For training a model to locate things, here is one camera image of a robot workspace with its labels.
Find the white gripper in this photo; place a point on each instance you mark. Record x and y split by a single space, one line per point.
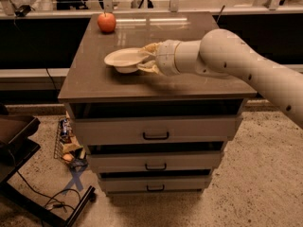
166 58

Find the white paper bowl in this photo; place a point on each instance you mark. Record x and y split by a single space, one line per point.
126 60

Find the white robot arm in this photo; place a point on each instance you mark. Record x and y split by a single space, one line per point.
220 52

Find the red apple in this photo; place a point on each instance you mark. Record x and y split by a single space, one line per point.
106 22

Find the top drawer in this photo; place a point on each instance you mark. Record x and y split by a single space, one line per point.
148 130

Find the drawer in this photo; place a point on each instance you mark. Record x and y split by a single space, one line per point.
148 130
123 185
139 162

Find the grey drawer cabinet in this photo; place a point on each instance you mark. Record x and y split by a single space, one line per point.
94 90

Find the middle drawer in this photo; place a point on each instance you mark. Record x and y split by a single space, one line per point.
139 162

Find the bottom drawer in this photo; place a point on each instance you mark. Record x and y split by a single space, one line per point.
123 185

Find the blue tape cross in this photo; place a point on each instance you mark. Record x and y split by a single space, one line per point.
75 179

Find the black power adapter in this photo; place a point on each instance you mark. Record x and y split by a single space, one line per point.
23 11

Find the black cart stand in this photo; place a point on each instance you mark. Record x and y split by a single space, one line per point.
16 150

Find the wire basket with snacks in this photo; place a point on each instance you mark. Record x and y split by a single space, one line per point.
67 147

